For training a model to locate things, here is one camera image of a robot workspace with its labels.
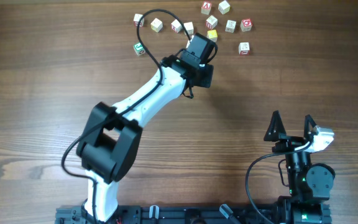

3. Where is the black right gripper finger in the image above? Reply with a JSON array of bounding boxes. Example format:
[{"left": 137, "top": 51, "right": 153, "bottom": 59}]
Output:
[
  {"left": 303, "top": 114, "right": 316, "bottom": 140},
  {"left": 264, "top": 110, "right": 287, "bottom": 142}
]

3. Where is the white K block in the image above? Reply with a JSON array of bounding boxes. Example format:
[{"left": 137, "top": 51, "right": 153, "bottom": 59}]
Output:
[{"left": 225, "top": 20, "right": 236, "bottom": 33}]

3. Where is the white O block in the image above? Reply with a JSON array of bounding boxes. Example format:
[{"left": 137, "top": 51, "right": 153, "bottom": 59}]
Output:
[{"left": 186, "top": 35, "right": 194, "bottom": 49}]

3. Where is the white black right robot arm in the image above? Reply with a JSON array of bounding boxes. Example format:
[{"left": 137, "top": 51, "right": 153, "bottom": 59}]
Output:
[{"left": 264, "top": 111, "right": 336, "bottom": 223}]

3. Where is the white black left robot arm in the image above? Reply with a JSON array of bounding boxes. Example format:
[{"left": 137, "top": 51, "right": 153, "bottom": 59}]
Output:
[{"left": 76, "top": 34, "right": 218, "bottom": 223}]

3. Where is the yellow top block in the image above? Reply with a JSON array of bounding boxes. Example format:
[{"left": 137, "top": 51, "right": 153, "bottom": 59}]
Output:
[{"left": 207, "top": 30, "right": 218, "bottom": 42}]

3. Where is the white block green side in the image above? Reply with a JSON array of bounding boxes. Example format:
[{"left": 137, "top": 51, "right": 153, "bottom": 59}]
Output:
[{"left": 183, "top": 22, "right": 194, "bottom": 35}]

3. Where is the white block red X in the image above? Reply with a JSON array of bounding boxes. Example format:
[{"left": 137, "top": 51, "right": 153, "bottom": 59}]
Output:
[{"left": 171, "top": 19, "right": 183, "bottom": 33}]

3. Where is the white block red U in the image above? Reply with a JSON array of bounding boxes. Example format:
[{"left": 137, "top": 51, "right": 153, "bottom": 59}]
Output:
[{"left": 206, "top": 15, "right": 218, "bottom": 30}]

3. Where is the white block red base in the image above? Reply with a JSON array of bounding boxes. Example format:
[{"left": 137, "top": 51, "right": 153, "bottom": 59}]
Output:
[{"left": 239, "top": 42, "right": 250, "bottom": 55}]

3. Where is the white block yellow side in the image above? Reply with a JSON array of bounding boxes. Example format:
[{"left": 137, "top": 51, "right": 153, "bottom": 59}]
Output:
[{"left": 150, "top": 18, "right": 163, "bottom": 32}]

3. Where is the green J block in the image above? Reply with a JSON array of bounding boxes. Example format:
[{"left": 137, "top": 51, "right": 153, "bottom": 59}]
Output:
[{"left": 133, "top": 42, "right": 145, "bottom": 56}]

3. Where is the red A block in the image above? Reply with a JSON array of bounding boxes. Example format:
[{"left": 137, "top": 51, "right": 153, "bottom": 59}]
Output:
[{"left": 201, "top": 1, "right": 212, "bottom": 15}]

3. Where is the plain white top block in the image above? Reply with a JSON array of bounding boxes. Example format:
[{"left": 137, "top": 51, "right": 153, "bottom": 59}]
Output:
[{"left": 218, "top": 0, "right": 231, "bottom": 14}]

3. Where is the red O block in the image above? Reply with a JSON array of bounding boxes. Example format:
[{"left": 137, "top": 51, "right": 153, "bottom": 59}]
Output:
[{"left": 241, "top": 19, "right": 253, "bottom": 32}]

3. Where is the white block red bottom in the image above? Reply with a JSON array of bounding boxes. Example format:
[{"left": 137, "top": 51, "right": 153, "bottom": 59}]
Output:
[{"left": 133, "top": 14, "right": 145, "bottom": 27}]

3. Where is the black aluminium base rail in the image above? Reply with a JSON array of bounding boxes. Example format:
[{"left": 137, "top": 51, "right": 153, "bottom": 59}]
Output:
[{"left": 55, "top": 203, "right": 333, "bottom": 224}]

